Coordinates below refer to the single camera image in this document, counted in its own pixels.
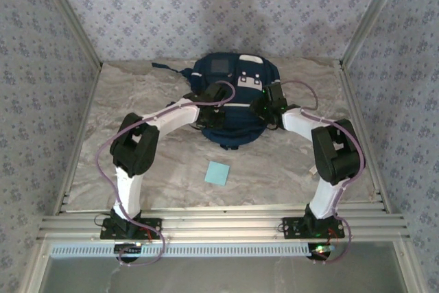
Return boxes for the navy blue school backpack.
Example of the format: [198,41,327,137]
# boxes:
[152,52,283,152]

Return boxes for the light blue sticky note pad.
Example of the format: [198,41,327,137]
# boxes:
[204,161,231,186]

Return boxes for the small controller board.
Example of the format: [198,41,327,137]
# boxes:
[307,243,335,262]
[114,242,144,262]

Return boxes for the aluminium front frame rails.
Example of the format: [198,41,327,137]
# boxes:
[37,205,411,243]

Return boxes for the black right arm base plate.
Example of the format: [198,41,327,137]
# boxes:
[281,216,346,240]

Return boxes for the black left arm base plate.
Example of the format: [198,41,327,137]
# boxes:
[99,218,163,240]

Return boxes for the grey slotted cable duct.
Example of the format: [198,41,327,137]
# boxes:
[50,242,311,259]

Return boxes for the aluminium corner post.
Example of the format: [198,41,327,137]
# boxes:
[339,0,411,69]
[32,0,104,69]

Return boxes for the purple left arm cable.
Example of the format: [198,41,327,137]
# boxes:
[95,80,237,267]

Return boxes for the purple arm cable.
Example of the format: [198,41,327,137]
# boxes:
[95,80,237,267]
[279,80,367,266]

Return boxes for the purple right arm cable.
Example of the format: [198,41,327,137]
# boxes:
[279,80,367,266]

